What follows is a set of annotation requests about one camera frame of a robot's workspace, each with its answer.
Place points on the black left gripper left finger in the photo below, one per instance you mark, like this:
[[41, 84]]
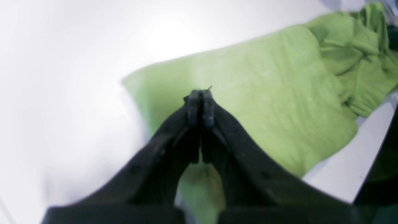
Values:
[[143, 191]]

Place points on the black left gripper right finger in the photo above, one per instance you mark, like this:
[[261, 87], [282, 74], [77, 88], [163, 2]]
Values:
[[257, 189]]

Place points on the green t-shirt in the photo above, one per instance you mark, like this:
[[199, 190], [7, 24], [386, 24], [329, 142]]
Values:
[[297, 92]]

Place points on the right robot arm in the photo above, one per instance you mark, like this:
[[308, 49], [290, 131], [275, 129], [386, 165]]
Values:
[[378, 196]]

